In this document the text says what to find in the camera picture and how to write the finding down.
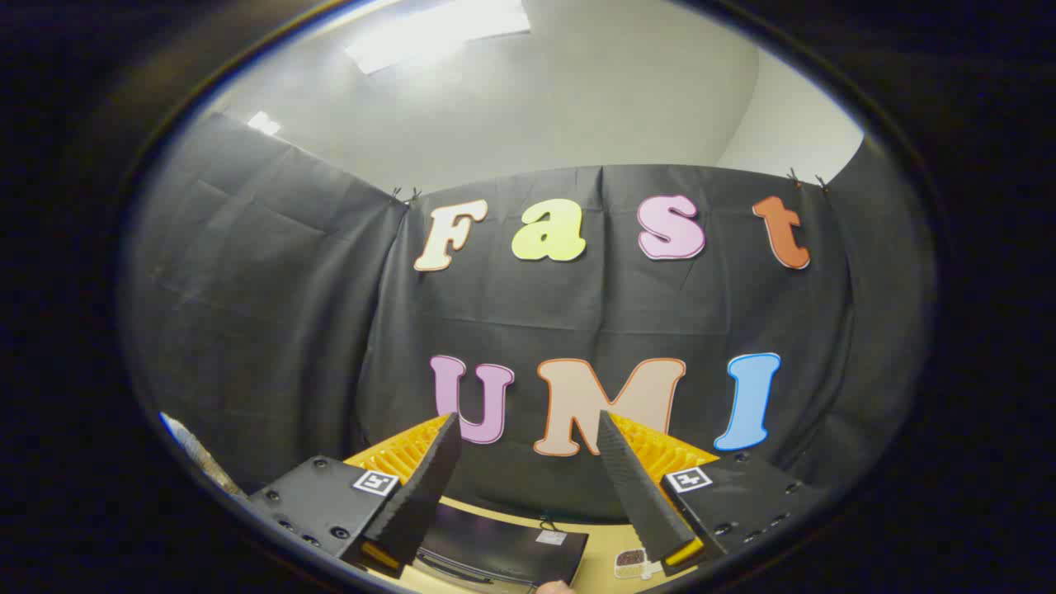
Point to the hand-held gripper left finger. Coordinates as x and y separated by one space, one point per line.
425 487

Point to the black backdrop cloth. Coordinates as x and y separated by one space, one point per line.
577 313

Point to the white fleece blanket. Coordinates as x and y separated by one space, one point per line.
198 454

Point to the small ceiling light panel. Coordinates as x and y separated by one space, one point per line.
264 124

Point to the black toaster oven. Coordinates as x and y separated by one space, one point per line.
495 544

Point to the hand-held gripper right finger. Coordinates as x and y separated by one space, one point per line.
635 487

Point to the large ceiling light panel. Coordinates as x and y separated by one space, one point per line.
437 33

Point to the small clear plastic container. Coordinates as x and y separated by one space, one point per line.
632 561

